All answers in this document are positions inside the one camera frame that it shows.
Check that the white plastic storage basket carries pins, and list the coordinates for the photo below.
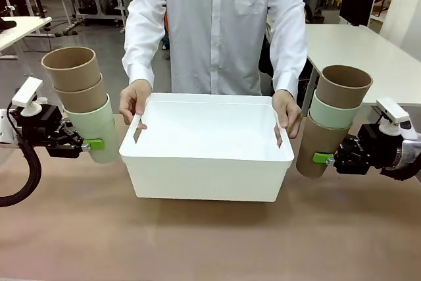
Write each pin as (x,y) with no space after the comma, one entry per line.
(204,156)

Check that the person right hand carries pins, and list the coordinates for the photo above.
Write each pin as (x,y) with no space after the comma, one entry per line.
(131,103)

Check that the person left hand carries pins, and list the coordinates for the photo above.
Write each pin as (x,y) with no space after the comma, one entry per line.
(289,113)

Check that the person torso white shirt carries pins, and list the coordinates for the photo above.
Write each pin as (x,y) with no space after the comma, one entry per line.
(213,31)

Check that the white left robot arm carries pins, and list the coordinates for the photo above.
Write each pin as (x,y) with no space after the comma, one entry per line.
(6,128)

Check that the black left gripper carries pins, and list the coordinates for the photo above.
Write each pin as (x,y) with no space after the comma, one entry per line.
(42,126)

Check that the light green plastic cup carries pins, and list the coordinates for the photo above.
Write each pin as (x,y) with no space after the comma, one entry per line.
(106,123)
(329,112)

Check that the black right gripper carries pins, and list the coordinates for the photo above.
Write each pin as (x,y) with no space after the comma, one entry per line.
(371,149)

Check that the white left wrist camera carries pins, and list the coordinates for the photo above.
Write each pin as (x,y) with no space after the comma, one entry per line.
(28,95)

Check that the person left forearm white sleeve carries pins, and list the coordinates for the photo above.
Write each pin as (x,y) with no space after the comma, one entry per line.
(292,60)

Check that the person right forearm white sleeve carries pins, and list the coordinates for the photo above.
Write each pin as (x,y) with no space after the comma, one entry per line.
(138,54)

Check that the white side table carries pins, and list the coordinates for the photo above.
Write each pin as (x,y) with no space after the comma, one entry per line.
(361,54)

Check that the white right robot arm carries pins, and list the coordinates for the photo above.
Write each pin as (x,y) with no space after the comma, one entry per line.
(409,157)

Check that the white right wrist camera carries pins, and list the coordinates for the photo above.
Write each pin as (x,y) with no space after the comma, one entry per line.
(393,114)

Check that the white desk with black object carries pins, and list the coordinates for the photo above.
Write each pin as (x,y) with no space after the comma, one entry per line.
(23,29)

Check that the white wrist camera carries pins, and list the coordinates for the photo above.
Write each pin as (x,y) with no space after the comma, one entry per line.
(393,114)
(28,95)

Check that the brown plastic cup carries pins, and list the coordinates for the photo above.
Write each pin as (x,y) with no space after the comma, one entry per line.
(72,75)
(312,144)
(338,93)
(84,98)

